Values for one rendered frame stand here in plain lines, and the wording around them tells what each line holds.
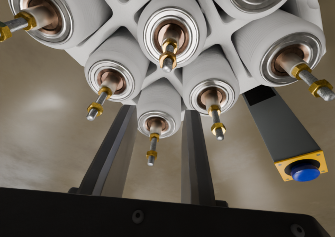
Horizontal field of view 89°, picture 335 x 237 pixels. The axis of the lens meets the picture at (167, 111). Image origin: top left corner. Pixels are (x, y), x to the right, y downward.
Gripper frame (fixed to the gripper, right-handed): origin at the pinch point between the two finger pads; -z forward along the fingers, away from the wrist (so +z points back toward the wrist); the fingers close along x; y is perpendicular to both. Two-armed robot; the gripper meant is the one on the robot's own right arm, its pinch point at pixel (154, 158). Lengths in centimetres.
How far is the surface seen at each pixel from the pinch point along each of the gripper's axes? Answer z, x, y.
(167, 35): -16.7, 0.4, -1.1
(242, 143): -44, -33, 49
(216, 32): -25.9, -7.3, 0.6
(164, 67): -9.9, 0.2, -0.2
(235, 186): -44, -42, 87
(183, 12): -18.4, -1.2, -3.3
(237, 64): -25.9, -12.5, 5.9
